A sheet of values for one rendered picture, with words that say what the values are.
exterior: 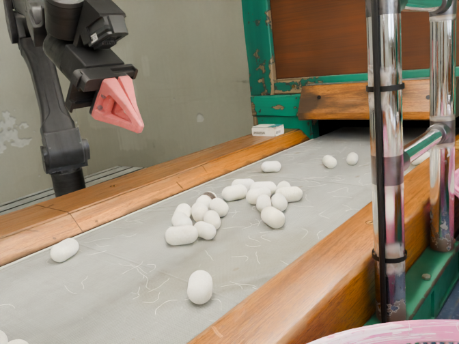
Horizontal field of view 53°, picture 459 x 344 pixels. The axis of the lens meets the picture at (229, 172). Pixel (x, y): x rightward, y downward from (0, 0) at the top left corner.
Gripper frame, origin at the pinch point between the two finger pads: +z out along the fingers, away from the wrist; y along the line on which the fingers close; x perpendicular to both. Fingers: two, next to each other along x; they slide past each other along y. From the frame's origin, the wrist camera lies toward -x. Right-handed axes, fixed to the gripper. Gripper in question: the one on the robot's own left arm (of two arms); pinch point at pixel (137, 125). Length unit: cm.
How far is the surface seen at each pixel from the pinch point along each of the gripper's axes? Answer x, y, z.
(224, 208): -1.1, 0.1, 17.3
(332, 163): -2.3, 24.9, 19.2
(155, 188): 8.5, 2.6, 5.3
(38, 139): 149, 90, -136
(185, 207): 1.0, -2.7, 14.0
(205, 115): 80, 125, -66
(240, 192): 0.5, 6.5, 15.6
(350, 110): -4.1, 41.9, 11.9
